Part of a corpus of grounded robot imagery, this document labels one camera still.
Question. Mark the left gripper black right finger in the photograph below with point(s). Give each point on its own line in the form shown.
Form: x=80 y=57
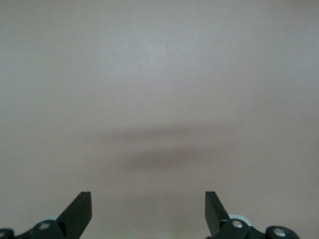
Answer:
x=215 y=216

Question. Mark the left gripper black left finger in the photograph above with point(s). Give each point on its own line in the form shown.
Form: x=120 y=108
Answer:
x=77 y=216

